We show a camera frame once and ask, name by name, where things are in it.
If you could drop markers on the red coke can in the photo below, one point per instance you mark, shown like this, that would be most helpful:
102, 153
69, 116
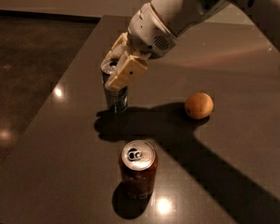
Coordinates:
138, 163

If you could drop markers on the silver redbull can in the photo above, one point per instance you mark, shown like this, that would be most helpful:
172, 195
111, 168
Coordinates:
117, 101

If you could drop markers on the orange fruit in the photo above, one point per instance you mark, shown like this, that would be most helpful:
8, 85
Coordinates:
199, 105

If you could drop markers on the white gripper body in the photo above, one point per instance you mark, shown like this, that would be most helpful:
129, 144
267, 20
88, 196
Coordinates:
148, 32

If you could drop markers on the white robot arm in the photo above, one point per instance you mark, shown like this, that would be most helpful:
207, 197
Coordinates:
179, 15

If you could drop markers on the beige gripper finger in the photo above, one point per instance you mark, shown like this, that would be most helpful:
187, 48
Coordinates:
124, 70
119, 52

